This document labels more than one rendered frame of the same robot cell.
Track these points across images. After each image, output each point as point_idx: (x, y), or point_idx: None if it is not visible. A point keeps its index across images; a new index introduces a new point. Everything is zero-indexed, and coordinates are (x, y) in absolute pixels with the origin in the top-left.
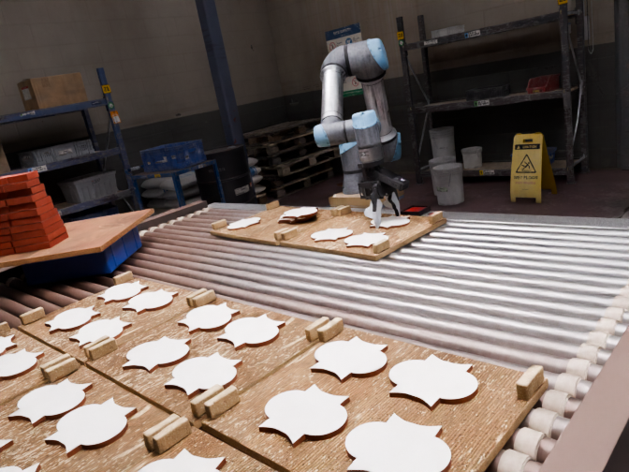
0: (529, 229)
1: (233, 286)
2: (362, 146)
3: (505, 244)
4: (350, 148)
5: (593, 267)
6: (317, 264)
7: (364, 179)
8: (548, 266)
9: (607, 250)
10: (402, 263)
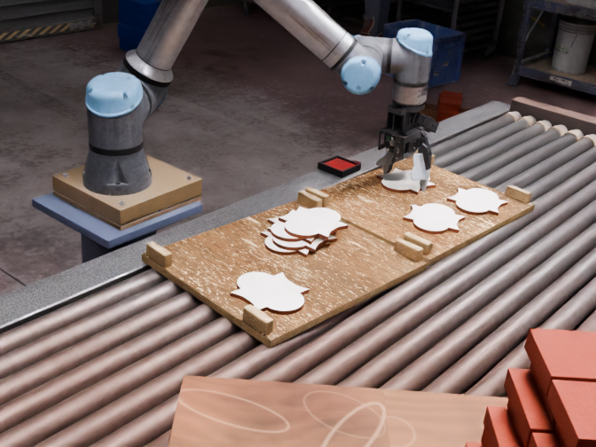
0: (461, 142)
1: (584, 311)
2: (426, 81)
3: (507, 156)
4: (140, 100)
5: (578, 145)
6: (520, 246)
7: (403, 129)
8: (567, 156)
9: (543, 134)
10: (545, 199)
